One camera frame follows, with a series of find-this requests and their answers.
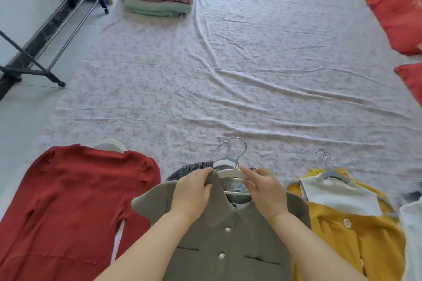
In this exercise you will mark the person's right hand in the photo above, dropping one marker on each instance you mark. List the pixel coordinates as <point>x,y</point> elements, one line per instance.
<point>268,193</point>

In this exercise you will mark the person's left hand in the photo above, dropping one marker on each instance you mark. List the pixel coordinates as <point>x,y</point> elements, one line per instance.
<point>189,195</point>

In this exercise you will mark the person's right thumb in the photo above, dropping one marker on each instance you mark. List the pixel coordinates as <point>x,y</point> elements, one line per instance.
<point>252,186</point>

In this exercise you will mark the person's left thumb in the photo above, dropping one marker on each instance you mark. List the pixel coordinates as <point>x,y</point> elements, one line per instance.
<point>207,188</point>

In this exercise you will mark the white clothes hanger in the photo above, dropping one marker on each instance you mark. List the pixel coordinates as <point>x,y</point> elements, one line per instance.
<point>230,172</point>
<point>108,143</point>

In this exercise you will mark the grey-green collared button shirt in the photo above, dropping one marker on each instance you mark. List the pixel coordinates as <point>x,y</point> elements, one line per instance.
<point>227,244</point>

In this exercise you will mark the person's right forearm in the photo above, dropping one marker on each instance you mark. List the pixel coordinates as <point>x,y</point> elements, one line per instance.
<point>313,251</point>

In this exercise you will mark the person's left forearm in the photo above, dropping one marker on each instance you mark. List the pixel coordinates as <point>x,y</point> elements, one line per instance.
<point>148,248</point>

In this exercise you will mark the white neck label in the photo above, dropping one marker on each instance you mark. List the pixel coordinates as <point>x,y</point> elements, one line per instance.
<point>239,186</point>

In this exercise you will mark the dark striped garment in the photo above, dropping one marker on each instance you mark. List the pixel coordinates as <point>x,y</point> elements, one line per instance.
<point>189,169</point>

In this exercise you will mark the grey clothes hanger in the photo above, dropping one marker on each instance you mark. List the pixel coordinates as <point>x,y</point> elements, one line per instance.
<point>224,161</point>
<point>334,174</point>

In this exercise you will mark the floral bedsheet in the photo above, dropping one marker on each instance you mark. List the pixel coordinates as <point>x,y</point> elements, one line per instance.
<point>250,70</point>

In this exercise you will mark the yellow knit cardigan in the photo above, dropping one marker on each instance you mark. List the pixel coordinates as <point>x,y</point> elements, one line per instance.
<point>356,244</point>

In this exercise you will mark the red knit dress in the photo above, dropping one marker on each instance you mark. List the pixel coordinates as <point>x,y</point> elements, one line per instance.
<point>72,211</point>

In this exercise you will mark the white garment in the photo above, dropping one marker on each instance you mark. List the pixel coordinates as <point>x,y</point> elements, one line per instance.
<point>412,241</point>

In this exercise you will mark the green folded blanket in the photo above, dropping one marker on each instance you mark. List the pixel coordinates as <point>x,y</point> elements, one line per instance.
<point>155,7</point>

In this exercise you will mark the red pillow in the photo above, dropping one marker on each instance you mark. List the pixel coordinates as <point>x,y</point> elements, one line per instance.
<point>397,17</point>
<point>412,78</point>

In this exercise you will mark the black garment rack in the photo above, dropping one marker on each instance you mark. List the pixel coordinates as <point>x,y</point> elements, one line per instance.
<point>43,43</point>

